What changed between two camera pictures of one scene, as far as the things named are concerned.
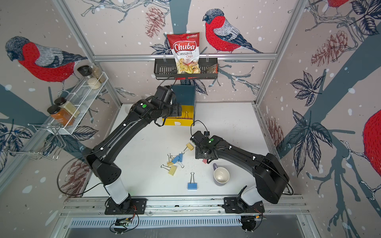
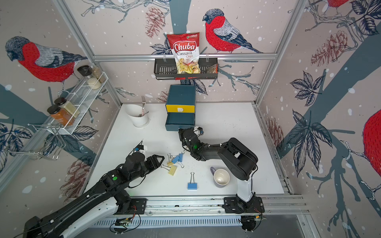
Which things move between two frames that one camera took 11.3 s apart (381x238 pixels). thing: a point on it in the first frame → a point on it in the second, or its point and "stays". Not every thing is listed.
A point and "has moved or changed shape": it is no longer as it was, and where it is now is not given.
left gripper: (177, 109) → (158, 163)
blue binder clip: (175, 159) stays
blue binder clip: (181, 157) stays
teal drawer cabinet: (185, 95) stays
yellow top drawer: (186, 119) has moved or changed shape
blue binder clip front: (192, 186) stays
